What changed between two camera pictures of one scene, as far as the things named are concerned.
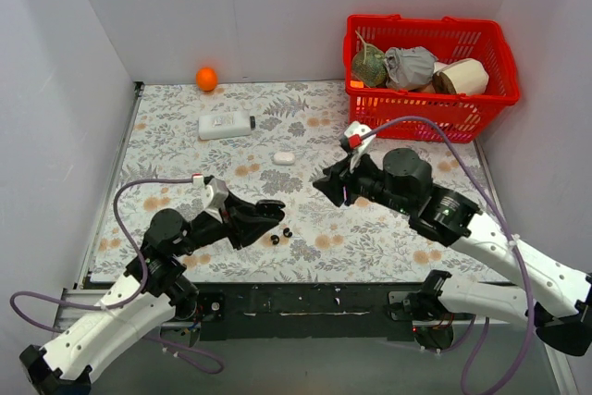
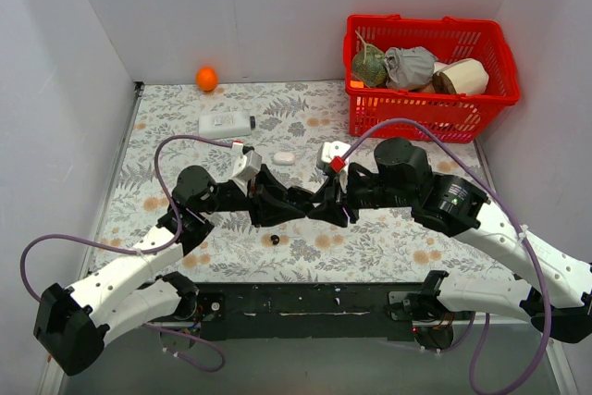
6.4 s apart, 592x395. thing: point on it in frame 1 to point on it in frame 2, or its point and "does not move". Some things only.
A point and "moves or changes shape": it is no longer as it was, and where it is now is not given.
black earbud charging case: (270, 208) moves or changes shape
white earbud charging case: (284, 158) does not move
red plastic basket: (459, 117) does not move
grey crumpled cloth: (409, 68) does not move
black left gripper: (232, 220) to (254, 203)
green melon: (369, 65) does not move
